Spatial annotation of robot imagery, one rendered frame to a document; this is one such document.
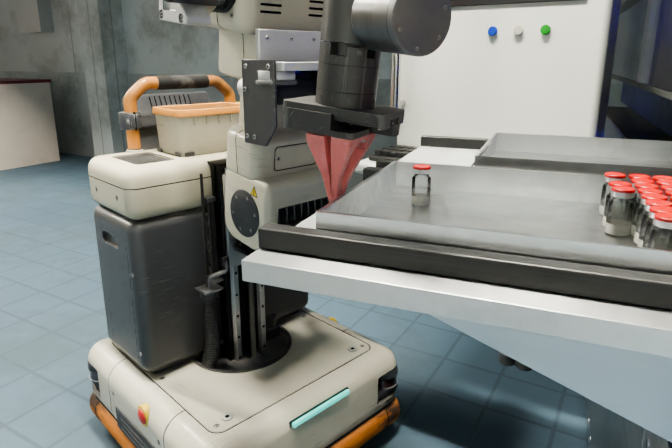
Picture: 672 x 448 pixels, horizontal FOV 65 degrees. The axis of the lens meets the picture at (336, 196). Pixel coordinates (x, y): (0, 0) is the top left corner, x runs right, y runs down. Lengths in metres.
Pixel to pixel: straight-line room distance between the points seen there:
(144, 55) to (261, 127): 4.55
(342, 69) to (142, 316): 0.99
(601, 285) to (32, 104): 5.93
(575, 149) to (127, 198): 0.92
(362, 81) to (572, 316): 0.25
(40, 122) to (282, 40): 5.22
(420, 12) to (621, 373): 0.34
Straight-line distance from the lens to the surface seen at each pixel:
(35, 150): 6.17
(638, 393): 0.53
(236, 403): 1.32
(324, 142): 0.48
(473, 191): 0.69
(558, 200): 0.69
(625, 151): 1.03
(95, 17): 5.63
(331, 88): 0.48
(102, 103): 5.66
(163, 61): 5.35
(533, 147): 1.02
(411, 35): 0.42
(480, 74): 1.38
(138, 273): 1.32
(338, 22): 0.48
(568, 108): 1.33
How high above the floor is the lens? 1.05
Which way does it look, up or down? 15 degrees down
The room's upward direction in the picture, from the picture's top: straight up
